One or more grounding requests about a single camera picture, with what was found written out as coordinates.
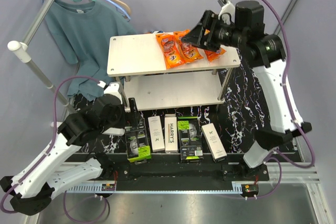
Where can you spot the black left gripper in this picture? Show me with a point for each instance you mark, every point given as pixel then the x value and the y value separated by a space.
pixel 135 115

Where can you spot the white two-tier shelf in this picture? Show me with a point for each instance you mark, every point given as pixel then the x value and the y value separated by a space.
pixel 138 58

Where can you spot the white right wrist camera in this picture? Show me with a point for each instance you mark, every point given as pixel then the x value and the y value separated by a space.
pixel 227 12

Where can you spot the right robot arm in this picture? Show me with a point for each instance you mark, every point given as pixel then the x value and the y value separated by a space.
pixel 266 56

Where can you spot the green black Gillette box right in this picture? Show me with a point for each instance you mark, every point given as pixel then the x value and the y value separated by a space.
pixel 190 139

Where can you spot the green black gillette box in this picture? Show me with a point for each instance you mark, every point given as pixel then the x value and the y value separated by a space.
pixel 138 148
pixel 190 139

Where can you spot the white slotted cable duct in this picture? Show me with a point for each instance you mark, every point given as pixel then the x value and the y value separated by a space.
pixel 104 188

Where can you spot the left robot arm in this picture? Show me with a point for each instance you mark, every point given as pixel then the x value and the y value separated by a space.
pixel 39 183

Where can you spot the teal t-shirt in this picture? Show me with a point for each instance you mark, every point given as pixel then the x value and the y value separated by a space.
pixel 82 33

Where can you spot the green black Gillette box left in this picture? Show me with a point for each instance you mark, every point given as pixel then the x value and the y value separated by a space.
pixel 138 148

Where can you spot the white Harry's box lettered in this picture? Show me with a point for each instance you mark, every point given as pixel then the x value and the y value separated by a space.
pixel 170 127

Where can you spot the white harry's box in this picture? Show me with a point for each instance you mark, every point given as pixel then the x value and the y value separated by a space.
pixel 214 143
pixel 156 134

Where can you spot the orange razor pack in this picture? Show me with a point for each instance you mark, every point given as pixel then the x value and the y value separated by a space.
pixel 170 51
pixel 189 53
pixel 213 55

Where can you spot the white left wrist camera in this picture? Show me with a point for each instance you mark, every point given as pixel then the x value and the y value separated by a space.
pixel 113 88

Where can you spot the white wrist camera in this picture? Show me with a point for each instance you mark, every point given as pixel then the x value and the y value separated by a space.
pixel 227 12
pixel 113 88

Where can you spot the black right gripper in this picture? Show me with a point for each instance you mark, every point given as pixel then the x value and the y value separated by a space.
pixel 195 36

